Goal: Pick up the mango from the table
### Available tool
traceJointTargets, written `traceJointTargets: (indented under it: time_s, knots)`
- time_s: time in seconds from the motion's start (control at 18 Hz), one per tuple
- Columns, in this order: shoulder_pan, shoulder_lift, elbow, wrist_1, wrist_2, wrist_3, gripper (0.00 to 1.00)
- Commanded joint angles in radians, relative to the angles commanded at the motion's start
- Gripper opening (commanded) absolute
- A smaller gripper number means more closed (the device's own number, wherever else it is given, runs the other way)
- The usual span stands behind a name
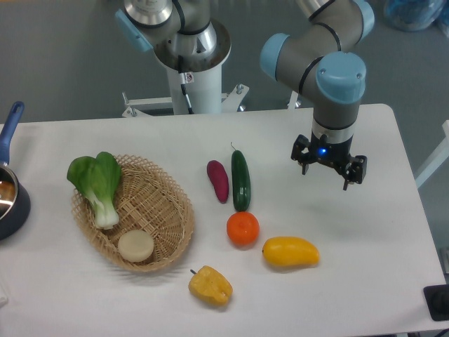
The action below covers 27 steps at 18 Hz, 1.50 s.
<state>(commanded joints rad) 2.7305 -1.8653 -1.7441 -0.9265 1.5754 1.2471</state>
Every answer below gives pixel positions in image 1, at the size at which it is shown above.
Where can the woven wicker basket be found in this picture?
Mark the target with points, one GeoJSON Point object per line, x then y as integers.
{"type": "Point", "coordinates": [146, 199]}

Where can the blue plastic bag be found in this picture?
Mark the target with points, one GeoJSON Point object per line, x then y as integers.
{"type": "Point", "coordinates": [414, 16]}

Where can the blue handled saucepan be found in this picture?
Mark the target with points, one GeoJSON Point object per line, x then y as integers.
{"type": "Point", "coordinates": [15, 201]}

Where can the yellow mango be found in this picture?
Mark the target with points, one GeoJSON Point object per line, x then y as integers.
{"type": "Point", "coordinates": [290, 252]}

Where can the green cucumber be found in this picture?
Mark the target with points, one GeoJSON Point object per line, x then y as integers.
{"type": "Point", "coordinates": [241, 186]}

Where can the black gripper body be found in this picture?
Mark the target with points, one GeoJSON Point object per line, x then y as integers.
{"type": "Point", "coordinates": [334, 155]}

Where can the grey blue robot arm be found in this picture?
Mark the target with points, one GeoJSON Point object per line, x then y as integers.
{"type": "Point", "coordinates": [318, 65]}

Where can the yellow bell pepper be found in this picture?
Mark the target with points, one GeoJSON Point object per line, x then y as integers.
{"type": "Point", "coordinates": [210, 286]}

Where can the green bok choy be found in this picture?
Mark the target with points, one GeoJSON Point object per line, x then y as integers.
{"type": "Point", "coordinates": [97, 179]}

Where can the white frame at right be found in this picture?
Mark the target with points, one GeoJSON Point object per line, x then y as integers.
{"type": "Point", "coordinates": [434, 160]}

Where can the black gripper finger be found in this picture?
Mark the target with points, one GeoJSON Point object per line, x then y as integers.
{"type": "Point", "coordinates": [300, 153]}
{"type": "Point", "coordinates": [355, 171]}

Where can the black device at table edge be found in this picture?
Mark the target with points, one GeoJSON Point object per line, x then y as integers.
{"type": "Point", "coordinates": [436, 297]}

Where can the pale round cake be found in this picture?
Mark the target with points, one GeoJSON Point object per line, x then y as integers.
{"type": "Point", "coordinates": [136, 246]}

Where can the purple sweet potato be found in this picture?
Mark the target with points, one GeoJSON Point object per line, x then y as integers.
{"type": "Point", "coordinates": [219, 180]}

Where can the orange tangerine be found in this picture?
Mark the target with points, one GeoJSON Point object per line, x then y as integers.
{"type": "Point", "coordinates": [243, 228]}

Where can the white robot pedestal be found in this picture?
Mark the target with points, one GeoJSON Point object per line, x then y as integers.
{"type": "Point", "coordinates": [196, 87]}

